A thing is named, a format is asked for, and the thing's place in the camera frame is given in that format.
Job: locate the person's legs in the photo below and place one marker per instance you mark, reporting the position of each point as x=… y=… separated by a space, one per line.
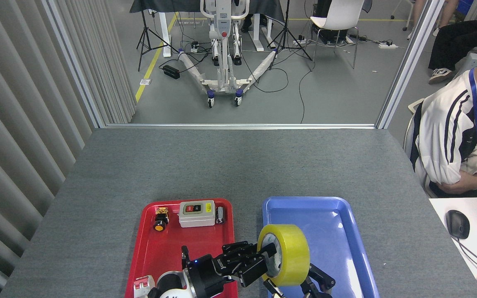
x=445 y=12

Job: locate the black computer mouse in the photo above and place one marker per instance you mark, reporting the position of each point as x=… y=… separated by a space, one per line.
x=458 y=223

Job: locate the seated person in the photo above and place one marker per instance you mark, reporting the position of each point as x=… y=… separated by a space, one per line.
x=439 y=132

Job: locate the person in black trousers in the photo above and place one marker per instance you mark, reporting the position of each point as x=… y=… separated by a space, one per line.
x=458 y=41

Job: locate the white switch box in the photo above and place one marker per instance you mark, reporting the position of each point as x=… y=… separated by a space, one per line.
x=197 y=218

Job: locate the white power strip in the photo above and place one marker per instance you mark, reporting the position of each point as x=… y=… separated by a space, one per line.
x=387 y=46

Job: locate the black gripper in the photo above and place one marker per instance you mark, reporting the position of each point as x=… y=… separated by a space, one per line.
x=205 y=273

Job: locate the silver rail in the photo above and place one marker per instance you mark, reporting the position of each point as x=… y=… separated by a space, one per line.
x=238 y=126

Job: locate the white stand on wheels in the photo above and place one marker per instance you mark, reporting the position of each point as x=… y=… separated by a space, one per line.
x=224 y=78

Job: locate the red plastic tray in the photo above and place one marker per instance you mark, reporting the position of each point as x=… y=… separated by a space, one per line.
x=168 y=248

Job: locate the black orange push button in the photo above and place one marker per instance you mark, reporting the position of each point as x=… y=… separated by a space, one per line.
x=160 y=223

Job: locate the grey box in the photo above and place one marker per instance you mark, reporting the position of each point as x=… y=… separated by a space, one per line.
x=472 y=60

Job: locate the silver post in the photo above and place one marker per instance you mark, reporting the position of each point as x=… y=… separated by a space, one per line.
x=408 y=62
x=75 y=66

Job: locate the black tripod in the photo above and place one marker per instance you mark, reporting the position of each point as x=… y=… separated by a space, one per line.
x=144 y=29
x=286 y=29

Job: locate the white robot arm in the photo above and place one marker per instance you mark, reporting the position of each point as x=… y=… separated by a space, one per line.
x=168 y=284

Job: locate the blue plastic tray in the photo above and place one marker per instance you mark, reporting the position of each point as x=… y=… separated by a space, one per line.
x=338 y=248

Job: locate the black computer case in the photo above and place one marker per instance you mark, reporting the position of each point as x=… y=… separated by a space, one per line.
x=329 y=35

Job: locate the black power adapter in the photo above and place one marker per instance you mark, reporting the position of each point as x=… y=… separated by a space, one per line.
x=171 y=71

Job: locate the white chair with metal legs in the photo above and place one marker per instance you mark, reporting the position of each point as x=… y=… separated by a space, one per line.
x=340 y=14

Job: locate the white red terminal block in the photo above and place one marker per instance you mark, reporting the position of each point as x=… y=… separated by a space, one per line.
x=142 y=286

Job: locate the small silver black cylinder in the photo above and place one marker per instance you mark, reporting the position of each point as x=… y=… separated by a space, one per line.
x=220 y=215

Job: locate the yellow tape roll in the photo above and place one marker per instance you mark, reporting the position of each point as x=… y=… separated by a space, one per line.
x=294 y=252

